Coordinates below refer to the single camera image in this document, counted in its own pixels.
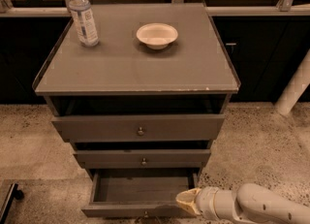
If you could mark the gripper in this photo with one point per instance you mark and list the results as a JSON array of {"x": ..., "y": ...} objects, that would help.
[{"x": 206, "y": 200}]

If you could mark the grey bottom drawer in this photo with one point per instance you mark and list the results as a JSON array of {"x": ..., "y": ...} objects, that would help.
[{"x": 139, "y": 192}]

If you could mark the grey drawer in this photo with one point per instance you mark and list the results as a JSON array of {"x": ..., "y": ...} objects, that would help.
[
  {"x": 138, "y": 128},
  {"x": 142, "y": 158},
  {"x": 139, "y": 192}
]

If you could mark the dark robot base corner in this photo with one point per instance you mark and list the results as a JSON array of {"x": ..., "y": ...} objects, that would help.
[{"x": 14, "y": 193}]

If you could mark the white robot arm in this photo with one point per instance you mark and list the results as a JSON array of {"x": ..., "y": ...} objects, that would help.
[{"x": 259, "y": 172}]

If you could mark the grey middle drawer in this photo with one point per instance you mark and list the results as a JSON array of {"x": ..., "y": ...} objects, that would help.
[{"x": 142, "y": 158}]

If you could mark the grey top drawer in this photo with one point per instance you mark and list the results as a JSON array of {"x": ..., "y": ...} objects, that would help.
[{"x": 138, "y": 128}]

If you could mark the grey drawer cabinet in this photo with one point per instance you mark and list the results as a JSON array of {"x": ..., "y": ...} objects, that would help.
[{"x": 149, "y": 99}]

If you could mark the white paper bowl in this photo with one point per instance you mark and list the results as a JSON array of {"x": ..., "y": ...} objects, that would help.
[{"x": 157, "y": 35}]

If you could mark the clear plastic water bottle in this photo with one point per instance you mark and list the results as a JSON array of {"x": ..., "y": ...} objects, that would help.
[{"x": 84, "y": 22}]

